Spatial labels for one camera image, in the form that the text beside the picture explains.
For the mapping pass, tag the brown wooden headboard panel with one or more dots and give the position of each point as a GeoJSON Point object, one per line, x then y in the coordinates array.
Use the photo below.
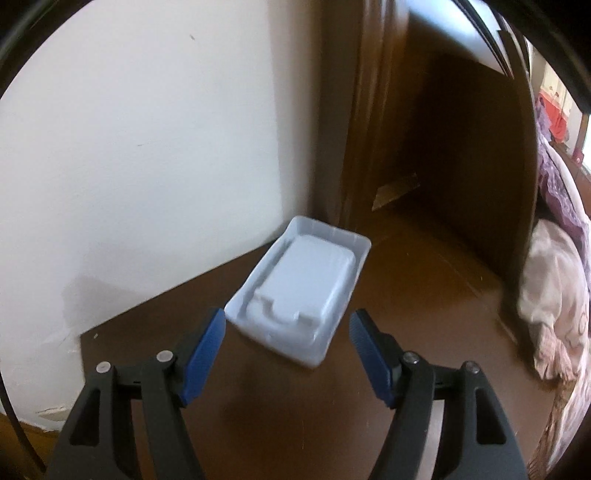
{"type": "Point", "coordinates": [461, 161]}

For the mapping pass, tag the white plastic tray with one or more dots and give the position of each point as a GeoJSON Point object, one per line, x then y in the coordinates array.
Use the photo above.
{"type": "Point", "coordinates": [304, 277]}

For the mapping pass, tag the pink floral quilt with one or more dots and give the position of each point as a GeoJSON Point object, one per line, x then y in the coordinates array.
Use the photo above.
{"type": "Point", "coordinates": [554, 300]}

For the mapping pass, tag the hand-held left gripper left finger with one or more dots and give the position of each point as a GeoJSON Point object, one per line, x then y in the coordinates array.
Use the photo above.
{"type": "Point", "coordinates": [205, 355]}

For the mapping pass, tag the purple patterned cloth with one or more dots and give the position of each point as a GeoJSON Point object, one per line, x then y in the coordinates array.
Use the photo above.
{"type": "Point", "coordinates": [561, 198]}

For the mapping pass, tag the red hanging cloth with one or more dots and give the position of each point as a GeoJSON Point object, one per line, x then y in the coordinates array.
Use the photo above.
{"type": "Point", "coordinates": [551, 115]}

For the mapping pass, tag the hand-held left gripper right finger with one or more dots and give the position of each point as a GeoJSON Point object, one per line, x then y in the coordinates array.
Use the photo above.
{"type": "Point", "coordinates": [369, 360]}

